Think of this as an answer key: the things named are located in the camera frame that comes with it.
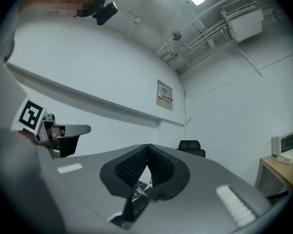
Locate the wall electrical panel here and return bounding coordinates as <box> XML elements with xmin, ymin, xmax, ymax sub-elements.
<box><xmin>156</xmin><ymin>79</ymin><xmax>174</xmax><ymax>112</ymax></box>

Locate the bundle of white ceiling pipes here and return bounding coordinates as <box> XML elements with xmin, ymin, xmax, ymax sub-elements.
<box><xmin>155</xmin><ymin>16</ymin><xmax>229</xmax><ymax>72</ymax></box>

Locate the white air conditioner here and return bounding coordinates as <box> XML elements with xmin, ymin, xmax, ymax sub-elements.
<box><xmin>221</xmin><ymin>0</ymin><xmax>264</xmax><ymax>43</ymax></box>

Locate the round black marble table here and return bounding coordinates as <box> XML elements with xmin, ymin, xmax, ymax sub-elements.
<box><xmin>122</xmin><ymin>181</ymin><xmax>154</xmax><ymax>223</ymax></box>

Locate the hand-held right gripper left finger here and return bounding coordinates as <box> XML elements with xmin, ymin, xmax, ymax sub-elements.
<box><xmin>42</xmin><ymin>143</ymin><xmax>148</xmax><ymax>234</ymax></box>

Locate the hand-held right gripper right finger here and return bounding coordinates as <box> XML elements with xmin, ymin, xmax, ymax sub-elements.
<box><xmin>134</xmin><ymin>143</ymin><xmax>274</xmax><ymax>234</ymax></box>

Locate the light wooden desk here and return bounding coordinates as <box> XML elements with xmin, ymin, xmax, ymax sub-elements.
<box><xmin>255</xmin><ymin>152</ymin><xmax>293</xmax><ymax>197</ymax></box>

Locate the flat white box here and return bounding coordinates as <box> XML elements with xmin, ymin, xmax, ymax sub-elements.
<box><xmin>276</xmin><ymin>148</ymin><xmax>293</xmax><ymax>165</ymax></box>

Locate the black head-worn camera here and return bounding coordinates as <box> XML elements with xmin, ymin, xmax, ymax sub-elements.
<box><xmin>92</xmin><ymin>1</ymin><xmax>119</xmax><ymax>26</ymax></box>

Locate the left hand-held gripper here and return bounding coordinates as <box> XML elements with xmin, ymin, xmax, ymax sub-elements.
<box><xmin>11</xmin><ymin>96</ymin><xmax>92</xmax><ymax>159</ymax></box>

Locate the black mesh office chair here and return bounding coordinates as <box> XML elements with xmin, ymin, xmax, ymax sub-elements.
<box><xmin>176</xmin><ymin>139</ymin><xmax>207</xmax><ymax>158</ymax></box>

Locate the person's gray shirt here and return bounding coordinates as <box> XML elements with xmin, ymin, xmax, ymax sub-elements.
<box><xmin>0</xmin><ymin>0</ymin><xmax>65</xmax><ymax>234</ymax></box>

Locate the white toaster oven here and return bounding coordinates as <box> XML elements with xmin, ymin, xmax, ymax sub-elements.
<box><xmin>271</xmin><ymin>129</ymin><xmax>293</xmax><ymax>156</ymax></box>

